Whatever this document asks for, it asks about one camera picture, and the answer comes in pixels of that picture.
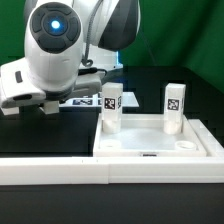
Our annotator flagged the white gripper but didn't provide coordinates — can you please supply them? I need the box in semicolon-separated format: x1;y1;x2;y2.
0;58;46;108

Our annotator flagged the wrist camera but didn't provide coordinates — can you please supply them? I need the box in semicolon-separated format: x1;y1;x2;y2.
72;67;102;97

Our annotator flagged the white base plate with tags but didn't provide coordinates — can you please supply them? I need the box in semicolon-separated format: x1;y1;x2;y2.
60;92;139;108

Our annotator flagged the white square tabletop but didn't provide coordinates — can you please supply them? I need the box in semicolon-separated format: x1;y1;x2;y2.
93;114;207;157

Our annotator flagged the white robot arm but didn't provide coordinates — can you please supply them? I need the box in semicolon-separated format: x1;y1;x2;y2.
0;0;140;108

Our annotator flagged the white U-shaped obstacle fence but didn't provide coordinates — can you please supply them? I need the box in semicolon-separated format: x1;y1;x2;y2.
0;119;224;185

